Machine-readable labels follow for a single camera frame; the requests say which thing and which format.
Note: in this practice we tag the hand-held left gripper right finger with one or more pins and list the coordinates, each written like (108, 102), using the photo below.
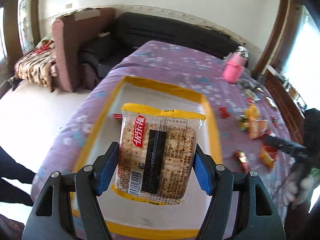
(201, 170)

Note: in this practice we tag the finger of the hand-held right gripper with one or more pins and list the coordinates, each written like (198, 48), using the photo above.
(282, 143)

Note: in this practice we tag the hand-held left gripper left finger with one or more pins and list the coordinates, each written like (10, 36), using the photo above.
(107, 170)

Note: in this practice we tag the clear yellow-edged cracker packet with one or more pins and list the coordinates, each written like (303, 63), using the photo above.
(155, 142)

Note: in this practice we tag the yellow-edged white box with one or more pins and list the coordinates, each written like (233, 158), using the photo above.
(162, 97)

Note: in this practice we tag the person's right hand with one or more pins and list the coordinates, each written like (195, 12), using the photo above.
(306, 187)

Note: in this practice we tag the orange snack packet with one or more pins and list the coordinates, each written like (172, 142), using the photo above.
(267, 157)
(257, 128)

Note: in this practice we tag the red candy wrapper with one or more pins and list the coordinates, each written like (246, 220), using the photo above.
(241, 158)

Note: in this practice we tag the brown snack packet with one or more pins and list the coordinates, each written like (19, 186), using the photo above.
(271, 103)

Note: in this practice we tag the yellow snack packet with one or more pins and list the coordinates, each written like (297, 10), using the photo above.
(251, 111)

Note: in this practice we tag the wooden sideboard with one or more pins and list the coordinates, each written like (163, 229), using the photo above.
(282, 97)

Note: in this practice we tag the small red packet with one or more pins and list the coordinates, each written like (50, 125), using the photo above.
(117, 117)

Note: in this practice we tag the small red candy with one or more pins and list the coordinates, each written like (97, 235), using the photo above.
(224, 112)

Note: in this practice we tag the dark plastic bag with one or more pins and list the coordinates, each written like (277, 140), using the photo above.
(247, 84)

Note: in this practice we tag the bottle with pink knitted sleeve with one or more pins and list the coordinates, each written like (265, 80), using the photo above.
(233, 70)

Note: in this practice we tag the bright window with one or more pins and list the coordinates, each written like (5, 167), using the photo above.
(303, 55)

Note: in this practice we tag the person's dark trouser leg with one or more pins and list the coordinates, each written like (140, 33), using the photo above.
(15, 172)

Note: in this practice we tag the purple floral tablecloth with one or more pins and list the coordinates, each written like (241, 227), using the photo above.
(175, 65)

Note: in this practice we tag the brown armchair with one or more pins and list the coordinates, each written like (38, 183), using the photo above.
(65, 55)

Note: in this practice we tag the patterned brown blanket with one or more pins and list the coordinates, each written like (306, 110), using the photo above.
(35, 65)

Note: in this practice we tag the black sofa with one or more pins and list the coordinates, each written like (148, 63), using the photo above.
(162, 30)

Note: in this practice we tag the cardboard sheet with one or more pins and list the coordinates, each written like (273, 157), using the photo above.
(82, 15)

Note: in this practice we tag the wooden door with glass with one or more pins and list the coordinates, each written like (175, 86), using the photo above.
(11, 30)

